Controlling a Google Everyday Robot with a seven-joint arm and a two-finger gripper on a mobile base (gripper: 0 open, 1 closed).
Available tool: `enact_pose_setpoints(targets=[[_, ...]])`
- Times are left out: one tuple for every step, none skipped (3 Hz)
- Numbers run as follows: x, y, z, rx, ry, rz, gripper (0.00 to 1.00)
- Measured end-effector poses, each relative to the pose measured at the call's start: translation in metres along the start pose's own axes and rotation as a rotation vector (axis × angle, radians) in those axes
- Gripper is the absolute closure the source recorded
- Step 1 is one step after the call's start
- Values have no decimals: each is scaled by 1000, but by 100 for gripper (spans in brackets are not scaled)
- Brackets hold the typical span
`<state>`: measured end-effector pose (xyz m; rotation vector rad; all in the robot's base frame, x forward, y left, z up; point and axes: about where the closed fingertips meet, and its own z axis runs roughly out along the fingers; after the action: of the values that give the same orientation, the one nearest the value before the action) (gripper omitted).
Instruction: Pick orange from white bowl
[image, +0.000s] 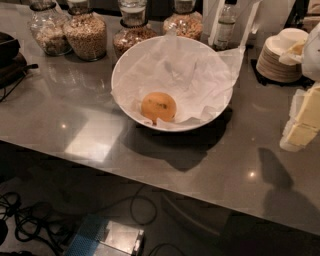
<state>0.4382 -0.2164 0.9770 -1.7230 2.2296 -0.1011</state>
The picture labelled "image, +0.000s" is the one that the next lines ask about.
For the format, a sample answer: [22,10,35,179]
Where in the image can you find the glass jar with dark granola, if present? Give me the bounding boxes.
[113,0,157,58]

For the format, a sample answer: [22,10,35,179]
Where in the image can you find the orange fruit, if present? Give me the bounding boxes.
[141,92,177,124]

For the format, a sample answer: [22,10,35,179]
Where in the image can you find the glass jar with mixed cereal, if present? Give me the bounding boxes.
[163,0,203,40]

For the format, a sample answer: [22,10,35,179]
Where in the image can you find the black tray under plates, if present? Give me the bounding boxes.
[250,59,314,89]

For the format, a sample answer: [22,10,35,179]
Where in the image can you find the glass jar with grains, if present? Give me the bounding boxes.
[63,0,107,61]

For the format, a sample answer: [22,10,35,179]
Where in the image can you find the stack of paper plates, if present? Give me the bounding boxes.
[256,28,308,83]

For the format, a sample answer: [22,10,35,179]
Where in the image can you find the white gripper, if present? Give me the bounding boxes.
[279,22,320,152]

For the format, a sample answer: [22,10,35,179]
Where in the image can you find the dark appliance at left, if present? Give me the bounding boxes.
[0,32,38,102]

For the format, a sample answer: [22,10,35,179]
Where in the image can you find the black cables on floor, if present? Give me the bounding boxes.
[0,185,188,256]

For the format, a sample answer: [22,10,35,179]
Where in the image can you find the blue and grey floor box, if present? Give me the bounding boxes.
[64,215,144,256]

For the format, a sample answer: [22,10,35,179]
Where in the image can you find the glass jar with oats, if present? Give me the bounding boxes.
[28,0,72,56]

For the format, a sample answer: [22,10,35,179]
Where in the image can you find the white paper bowl liner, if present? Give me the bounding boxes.
[111,29,247,131]

